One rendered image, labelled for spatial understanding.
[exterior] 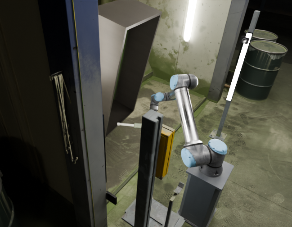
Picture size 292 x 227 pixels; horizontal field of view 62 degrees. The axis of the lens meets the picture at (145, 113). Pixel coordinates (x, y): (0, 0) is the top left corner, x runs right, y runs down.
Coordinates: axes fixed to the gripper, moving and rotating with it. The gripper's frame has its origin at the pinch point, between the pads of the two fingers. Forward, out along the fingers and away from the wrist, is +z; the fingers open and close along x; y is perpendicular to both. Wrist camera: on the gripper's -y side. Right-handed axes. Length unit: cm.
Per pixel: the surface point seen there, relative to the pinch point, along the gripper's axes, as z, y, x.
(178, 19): -188, 82, -21
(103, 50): -44, -78, 44
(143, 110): -43, 104, 16
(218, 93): -91, 125, -101
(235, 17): -170, 41, -95
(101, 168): 45, -83, 30
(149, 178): 46, -149, -2
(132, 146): 16, 52, 21
